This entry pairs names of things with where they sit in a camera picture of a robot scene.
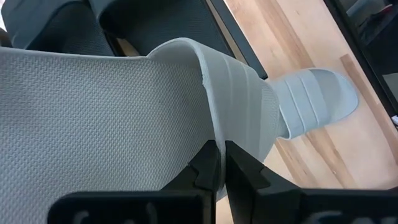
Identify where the black slide sandal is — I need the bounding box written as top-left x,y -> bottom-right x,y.
0,0 -> 116,57
90,0 -> 234,57

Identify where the black aluminium table frame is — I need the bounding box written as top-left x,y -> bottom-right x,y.
323,0 -> 398,116

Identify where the grey slide sandal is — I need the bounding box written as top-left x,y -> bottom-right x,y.
0,37 -> 280,224
266,68 -> 359,140

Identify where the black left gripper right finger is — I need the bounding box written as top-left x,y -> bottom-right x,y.
225,140 -> 398,224

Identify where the wooden shelf black metal frame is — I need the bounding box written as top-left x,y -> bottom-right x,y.
114,0 -> 269,80

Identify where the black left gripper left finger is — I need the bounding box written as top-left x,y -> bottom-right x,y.
47,139 -> 223,224

